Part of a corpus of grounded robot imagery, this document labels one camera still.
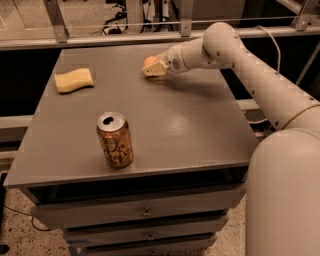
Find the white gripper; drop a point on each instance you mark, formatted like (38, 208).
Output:
(174, 60)

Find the orange fruit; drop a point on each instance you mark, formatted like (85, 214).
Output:
(149, 60)

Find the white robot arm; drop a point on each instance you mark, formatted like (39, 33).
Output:
(283, 180)

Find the yellow sponge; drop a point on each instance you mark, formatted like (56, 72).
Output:
(73, 80)

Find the gold LaCroix soda can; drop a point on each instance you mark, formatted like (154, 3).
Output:
(114, 135)

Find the grey drawer cabinet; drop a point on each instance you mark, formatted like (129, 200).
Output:
(191, 148)

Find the metal frame railing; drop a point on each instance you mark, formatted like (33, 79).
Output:
(34, 24)

